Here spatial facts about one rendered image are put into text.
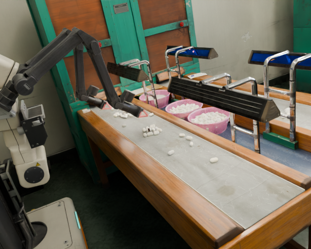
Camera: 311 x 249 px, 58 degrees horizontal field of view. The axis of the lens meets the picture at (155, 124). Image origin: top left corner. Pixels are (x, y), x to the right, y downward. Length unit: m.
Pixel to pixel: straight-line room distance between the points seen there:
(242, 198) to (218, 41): 2.98
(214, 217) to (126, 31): 1.89
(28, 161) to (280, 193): 1.26
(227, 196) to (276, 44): 3.62
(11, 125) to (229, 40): 3.05
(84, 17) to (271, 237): 2.02
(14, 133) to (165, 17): 1.70
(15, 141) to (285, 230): 1.35
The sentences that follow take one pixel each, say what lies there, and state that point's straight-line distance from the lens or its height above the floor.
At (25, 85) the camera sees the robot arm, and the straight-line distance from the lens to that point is 1.42.
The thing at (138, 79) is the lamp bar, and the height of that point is 1.06.
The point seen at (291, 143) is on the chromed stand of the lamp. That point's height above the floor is 0.71.
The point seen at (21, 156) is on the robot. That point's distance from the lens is 1.68.
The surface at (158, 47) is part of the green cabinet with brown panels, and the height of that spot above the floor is 1.09.
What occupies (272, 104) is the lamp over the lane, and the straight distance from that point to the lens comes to 0.99.
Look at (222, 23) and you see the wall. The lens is 3.93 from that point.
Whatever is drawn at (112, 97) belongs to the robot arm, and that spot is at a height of 1.03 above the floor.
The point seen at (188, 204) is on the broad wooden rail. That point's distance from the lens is 1.09.
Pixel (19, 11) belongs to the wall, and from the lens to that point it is 3.18.
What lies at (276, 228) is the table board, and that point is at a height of 0.68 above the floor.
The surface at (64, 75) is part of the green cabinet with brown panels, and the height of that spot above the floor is 1.08.
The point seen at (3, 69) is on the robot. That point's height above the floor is 1.31.
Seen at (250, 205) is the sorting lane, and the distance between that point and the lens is 1.11.
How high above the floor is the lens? 1.46
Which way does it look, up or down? 23 degrees down
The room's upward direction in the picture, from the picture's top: 12 degrees counter-clockwise
